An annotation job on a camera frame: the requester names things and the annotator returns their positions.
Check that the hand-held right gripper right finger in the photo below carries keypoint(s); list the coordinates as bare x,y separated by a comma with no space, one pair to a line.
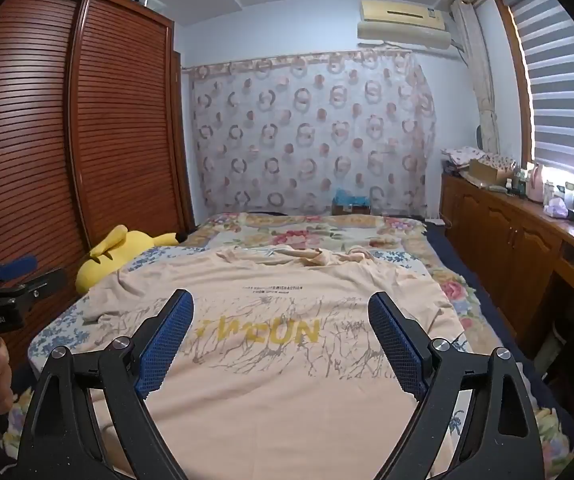
397,345

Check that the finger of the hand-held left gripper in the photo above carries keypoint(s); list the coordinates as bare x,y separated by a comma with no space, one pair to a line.
42,282
17,264

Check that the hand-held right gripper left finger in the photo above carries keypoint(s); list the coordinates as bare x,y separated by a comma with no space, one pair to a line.
167,340

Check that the beige printed t-shirt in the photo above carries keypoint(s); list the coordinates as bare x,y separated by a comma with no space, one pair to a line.
267,385

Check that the yellow plush toy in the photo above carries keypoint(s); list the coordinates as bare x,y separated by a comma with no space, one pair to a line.
112,255

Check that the navy bed sheet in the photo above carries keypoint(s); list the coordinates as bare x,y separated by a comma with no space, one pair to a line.
467,270

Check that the wooden louvred wardrobe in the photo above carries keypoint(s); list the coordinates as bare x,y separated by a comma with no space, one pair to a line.
67,135

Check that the blue box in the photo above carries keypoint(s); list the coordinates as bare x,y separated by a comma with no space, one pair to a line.
351,202

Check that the wooden sideboard cabinet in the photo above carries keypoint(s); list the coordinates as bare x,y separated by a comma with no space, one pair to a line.
507,240

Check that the multicolour floral fleece blanket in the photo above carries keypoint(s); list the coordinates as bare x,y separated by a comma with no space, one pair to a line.
287,224

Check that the open cardboard box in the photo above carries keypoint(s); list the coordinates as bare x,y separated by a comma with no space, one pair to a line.
489,172

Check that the folded floral cloth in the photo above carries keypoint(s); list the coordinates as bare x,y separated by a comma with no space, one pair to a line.
462,156

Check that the green bottle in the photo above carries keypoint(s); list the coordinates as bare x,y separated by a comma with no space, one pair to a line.
519,182

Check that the lilac crumpled cloth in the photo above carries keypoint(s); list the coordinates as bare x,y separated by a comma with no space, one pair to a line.
557,208

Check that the pink jar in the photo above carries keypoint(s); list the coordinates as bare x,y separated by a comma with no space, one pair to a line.
536,185

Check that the sheer circle-patterned curtain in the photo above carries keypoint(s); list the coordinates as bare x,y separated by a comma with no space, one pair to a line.
317,125

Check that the tied cream curtain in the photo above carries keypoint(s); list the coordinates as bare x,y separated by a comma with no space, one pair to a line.
479,80

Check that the striped window blind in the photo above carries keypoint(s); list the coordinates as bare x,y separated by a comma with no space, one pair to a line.
562,85

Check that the wooden window frame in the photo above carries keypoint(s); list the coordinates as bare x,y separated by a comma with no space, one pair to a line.
512,70

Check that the cream wall air conditioner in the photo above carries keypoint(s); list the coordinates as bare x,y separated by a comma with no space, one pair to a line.
402,22

